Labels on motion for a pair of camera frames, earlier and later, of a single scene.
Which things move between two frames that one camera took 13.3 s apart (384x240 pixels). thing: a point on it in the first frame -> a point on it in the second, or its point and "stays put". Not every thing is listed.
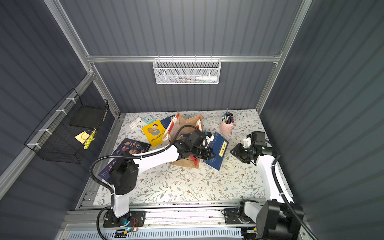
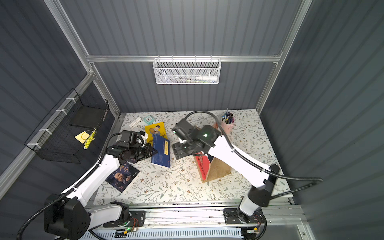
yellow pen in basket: (90, 138) stays put
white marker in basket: (207, 78) stays put
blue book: (166, 121) -> (161, 151)
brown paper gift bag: (177, 121) -> (209, 168)
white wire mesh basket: (186, 71) stays put
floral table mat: (233, 182) stays put
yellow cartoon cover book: (154, 132) stays put
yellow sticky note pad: (83, 137) stays put
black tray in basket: (88, 116) stays put
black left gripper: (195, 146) -> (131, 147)
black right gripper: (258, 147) -> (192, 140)
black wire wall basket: (54, 140) stays put
